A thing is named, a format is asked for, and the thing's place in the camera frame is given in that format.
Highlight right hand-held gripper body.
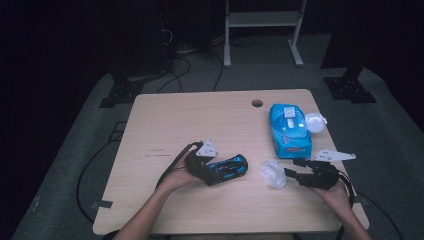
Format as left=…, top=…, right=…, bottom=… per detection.
left=298, top=148, right=357, bottom=191

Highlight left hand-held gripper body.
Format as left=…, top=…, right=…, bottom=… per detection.
left=183, top=139, right=220, bottom=186

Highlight blue and black toy car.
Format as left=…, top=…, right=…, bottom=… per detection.
left=206, top=153, right=250, bottom=184

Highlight white wet wipe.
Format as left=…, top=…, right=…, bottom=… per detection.
left=259, top=159, right=289, bottom=190

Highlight blue wet wipe pack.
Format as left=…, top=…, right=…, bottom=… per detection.
left=268, top=103, right=313, bottom=160

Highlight person's left hand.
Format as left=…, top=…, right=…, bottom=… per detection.
left=155, top=162, right=203, bottom=195

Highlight person's right hand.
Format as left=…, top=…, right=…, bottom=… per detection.
left=311, top=180, right=355, bottom=215

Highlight clear crumpled plastic wrap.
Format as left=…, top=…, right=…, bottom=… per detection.
left=304, top=112, right=328, bottom=134

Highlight black stand base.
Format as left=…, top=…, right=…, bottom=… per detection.
left=98, top=78, right=145, bottom=109
left=323, top=66, right=378, bottom=104

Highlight white metal stand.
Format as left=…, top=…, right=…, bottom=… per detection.
left=223, top=0, right=308, bottom=69

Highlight left hand-held gripper cable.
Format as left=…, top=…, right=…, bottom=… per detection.
left=155, top=141, right=204, bottom=190

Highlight hand-held gripper cable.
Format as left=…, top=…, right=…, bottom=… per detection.
left=334, top=169, right=357, bottom=240
left=155, top=141, right=204, bottom=190

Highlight right hand-held gripper cable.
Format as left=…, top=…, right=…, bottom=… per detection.
left=334, top=169, right=357, bottom=240

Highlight thin black floor cable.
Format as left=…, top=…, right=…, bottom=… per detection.
left=356, top=191, right=405, bottom=240

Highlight black floor cables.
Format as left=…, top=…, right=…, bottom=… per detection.
left=155, top=28, right=225, bottom=94

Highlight long black floor cable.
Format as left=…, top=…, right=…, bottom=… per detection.
left=75, top=139, right=116, bottom=224

